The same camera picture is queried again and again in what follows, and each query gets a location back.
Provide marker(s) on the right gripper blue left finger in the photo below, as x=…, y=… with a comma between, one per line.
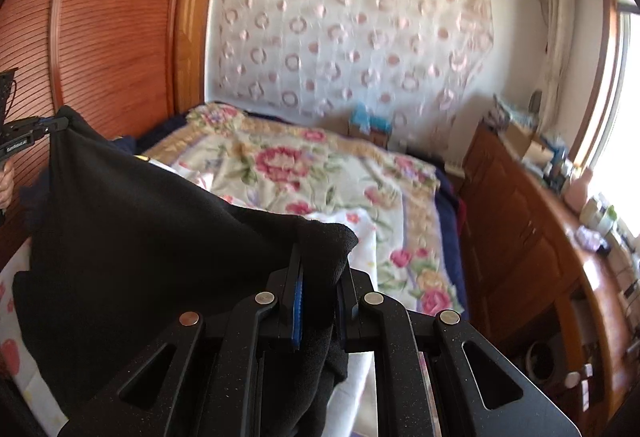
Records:
x=203, y=375

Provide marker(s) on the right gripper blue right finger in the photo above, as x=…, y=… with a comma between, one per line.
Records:
x=438, y=376

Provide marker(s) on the black printed t-shirt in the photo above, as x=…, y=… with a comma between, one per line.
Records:
x=165, y=256

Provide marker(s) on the person's left hand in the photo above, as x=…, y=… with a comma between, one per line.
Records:
x=6, y=184

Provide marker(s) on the navy blue folded garment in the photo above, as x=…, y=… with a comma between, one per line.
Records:
x=40, y=188

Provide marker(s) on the wooden louvered wardrobe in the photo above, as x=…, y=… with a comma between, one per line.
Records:
x=125, y=65

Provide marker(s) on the wooden side cabinet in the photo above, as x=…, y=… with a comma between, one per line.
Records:
x=548, y=305

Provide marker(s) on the white strawberry flower sheet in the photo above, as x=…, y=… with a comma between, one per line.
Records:
x=30, y=341

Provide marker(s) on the pink bottle on cabinet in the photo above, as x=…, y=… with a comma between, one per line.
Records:
x=576, y=194

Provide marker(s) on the cardboard box on cabinet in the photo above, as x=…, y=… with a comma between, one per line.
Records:
x=526, y=145

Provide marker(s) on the floral peony bed blanket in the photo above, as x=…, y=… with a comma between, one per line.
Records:
x=402, y=209

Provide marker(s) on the sheer circle pattern curtain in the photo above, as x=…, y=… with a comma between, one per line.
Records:
x=314, y=62

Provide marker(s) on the beige window curtain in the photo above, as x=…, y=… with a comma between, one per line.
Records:
x=560, y=23

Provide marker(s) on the blue item box by wall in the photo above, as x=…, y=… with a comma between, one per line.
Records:
x=365, y=125

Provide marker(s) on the window with wooden frame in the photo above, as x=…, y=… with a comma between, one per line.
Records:
x=607, y=140

